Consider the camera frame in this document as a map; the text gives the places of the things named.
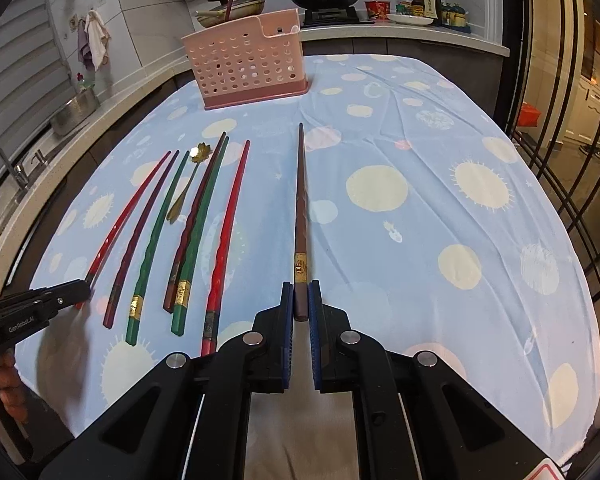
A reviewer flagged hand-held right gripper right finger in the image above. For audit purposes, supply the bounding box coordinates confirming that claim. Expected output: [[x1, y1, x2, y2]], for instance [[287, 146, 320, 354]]
[[308, 279, 562, 480]]

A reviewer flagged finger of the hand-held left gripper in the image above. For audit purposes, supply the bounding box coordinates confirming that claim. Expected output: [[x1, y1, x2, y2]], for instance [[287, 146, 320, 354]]
[[30, 279, 92, 318]]

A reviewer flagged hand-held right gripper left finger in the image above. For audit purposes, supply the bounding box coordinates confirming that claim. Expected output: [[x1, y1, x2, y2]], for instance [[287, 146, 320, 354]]
[[40, 281, 296, 480]]

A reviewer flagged red chopstick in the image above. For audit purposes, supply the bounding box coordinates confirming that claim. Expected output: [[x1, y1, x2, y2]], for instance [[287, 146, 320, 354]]
[[75, 150, 172, 309], [200, 140, 252, 357]]

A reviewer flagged maroon chopstick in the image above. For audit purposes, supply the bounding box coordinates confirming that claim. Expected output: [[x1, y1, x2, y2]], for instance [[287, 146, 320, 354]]
[[162, 131, 228, 313], [102, 150, 181, 330]]

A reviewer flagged green chopstick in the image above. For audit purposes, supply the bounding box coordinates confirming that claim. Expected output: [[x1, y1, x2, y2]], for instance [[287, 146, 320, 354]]
[[170, 136, 231, 337], [125, 150, 191, 346]]

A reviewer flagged brown chopstick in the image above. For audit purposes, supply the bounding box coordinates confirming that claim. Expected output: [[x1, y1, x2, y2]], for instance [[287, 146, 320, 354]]
[[292, 122, 312, 322]]

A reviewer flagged gold leaf spoon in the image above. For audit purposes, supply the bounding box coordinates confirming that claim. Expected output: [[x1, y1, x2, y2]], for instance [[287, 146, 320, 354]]
[[166, 142, 211, 223]]

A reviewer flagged pink perforated utensil basket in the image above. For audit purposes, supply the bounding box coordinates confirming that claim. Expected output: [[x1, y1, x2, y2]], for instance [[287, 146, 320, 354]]
[[181, 10, 311, 111]]

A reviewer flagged person's left hand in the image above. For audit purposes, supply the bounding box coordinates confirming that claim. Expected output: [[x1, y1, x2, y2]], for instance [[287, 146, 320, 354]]
[[0, 352, 21, 427]]

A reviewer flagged blue printed tablecloth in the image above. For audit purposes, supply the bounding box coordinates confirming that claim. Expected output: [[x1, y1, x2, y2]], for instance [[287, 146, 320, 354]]
[[27, 52, 600, 466]]

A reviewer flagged chrome faucet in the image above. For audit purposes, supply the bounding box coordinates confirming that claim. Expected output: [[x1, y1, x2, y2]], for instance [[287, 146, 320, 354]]
[[0, 131, 31, 191]]

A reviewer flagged steel basin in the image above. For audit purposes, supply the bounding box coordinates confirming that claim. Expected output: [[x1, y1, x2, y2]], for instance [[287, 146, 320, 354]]
[[50, 91, 101, 136]]

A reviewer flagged grey window blind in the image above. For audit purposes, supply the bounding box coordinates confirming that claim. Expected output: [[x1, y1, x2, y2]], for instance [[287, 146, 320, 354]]
[[0, 0, 76, 161]]

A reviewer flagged purple towel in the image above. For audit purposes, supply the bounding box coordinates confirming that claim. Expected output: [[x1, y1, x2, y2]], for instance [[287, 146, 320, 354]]
[[76, 20, 93, 63]]

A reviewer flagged white towel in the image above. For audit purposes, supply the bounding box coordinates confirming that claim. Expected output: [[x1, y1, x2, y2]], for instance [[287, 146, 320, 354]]
[[85, 10, 112, 72]]

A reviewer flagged black gas stove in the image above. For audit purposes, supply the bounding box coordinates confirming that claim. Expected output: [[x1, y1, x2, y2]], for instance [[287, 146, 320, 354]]
[[300, 6, 361, 26]]

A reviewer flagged beige frying pan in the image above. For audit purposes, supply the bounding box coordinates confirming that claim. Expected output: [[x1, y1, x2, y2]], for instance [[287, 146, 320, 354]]
[[195, 0, 267, 29]]

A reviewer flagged white plate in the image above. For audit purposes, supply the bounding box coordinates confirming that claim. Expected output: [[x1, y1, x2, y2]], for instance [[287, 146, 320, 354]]
[[387, 12, 435, 27]]

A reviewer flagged glass sliding door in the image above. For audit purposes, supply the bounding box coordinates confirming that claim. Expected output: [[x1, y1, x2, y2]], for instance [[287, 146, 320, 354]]
[[500, 0, 600, 311]]

